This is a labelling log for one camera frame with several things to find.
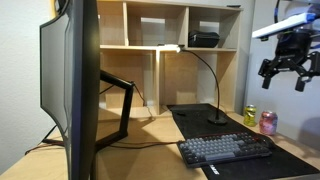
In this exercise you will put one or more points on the black zippered case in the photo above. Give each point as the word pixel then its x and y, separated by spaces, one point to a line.
pixel 203 39

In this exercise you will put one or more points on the black gooseneck desk lamp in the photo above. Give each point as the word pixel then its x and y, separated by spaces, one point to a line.
pixel 217 120

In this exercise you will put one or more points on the black angular monitor stand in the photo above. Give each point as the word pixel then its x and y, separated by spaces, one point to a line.
pixel 126 106

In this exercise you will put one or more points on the black desk mat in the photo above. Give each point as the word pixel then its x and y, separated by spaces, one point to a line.
pixel 196 123

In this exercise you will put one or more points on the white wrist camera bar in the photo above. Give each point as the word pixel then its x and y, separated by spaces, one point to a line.
pixel 283 26

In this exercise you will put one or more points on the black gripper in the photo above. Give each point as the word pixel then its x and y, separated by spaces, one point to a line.
pixel 293 46

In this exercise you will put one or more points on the black curved computer monitor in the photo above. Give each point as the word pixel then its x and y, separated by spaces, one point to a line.
pixel 83 83

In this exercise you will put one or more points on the light wooden desk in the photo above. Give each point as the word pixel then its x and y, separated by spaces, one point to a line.
pixel 150 163

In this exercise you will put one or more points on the pink drink can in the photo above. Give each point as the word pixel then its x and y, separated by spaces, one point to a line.
pixel 268 123

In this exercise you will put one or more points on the small flat black object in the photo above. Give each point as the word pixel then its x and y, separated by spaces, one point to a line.
pixel 234 6

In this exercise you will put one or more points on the grey and black mechanical keyboard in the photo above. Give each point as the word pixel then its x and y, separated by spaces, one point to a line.
pixel 216 148

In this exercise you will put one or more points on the small black disc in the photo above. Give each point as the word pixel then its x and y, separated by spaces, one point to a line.
pixel 181 113

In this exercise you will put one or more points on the yellow green drink can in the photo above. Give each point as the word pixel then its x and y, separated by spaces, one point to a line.
pixel 250 116

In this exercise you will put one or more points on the light wooden shelf hutch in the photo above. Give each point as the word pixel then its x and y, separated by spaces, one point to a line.
pixel 173 76

